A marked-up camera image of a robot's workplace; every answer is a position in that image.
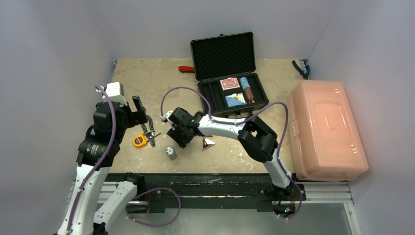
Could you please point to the light blue chip stack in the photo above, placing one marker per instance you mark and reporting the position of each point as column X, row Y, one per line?
column 244, row 83

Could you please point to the red playing card deck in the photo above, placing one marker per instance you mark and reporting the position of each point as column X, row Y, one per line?
column 229, row 83

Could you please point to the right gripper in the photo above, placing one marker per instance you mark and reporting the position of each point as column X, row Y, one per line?
column 179, row 135

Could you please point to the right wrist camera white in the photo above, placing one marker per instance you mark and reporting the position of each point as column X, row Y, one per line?
column 166, row 117

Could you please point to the black multitool pliers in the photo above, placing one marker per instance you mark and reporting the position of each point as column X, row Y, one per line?
column 149, row 131

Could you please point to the black poker set case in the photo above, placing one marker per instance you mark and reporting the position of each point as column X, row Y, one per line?
column 221, row 57

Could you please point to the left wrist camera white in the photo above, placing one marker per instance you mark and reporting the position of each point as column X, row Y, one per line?
column 115, row 93

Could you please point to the aluminium frame rail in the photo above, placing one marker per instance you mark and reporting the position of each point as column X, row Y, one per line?
column 327, row 209

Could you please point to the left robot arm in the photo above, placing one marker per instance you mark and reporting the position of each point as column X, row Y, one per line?
column 96, row 155

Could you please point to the grey chip stack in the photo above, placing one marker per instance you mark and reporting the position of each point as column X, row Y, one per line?
column 171, row 153

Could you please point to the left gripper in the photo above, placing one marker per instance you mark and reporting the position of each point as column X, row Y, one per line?
column 136, row 117

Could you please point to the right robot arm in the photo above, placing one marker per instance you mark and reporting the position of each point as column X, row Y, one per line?
column 256, row 137

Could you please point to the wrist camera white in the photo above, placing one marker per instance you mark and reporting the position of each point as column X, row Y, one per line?
column 166, row 117
column 115, row 93

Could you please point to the yellow tape measure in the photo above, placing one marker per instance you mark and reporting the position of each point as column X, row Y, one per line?
column 139, row 141

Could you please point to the blue handled pliers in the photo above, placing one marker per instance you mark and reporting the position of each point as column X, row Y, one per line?
column 302, row 67

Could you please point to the white triangular dealer button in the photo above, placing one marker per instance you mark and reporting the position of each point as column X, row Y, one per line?
column 207, row 143

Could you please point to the red handled tool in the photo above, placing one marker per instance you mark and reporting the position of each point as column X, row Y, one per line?
column 186, row 69

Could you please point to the brown red chip stack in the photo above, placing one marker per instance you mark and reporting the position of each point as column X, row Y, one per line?
column 249, row 95

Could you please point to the blue playing card deck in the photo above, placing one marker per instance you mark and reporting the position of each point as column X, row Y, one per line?
column 234, row 100

